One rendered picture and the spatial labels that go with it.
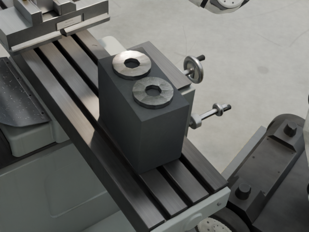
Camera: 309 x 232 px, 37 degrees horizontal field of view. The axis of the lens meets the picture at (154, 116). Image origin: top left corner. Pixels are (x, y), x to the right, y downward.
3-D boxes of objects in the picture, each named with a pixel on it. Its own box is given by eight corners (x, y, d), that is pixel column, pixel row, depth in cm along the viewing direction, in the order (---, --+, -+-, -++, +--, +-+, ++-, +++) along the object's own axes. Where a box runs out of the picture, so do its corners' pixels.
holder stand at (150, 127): (139, 100, 126) (142, 41, 111) (181, 157, 113) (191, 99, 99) (98, 114, 121) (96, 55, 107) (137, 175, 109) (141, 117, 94)
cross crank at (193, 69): (191, 68, 191) (195, 46, 183) (208, 85, 185) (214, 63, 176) (159, 82, 185) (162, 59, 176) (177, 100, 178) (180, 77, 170)
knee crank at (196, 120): (224, 104, 191) (227, 93, 187) (234, 113, 188) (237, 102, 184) (182, 124, 182) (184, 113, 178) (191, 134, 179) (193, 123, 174)
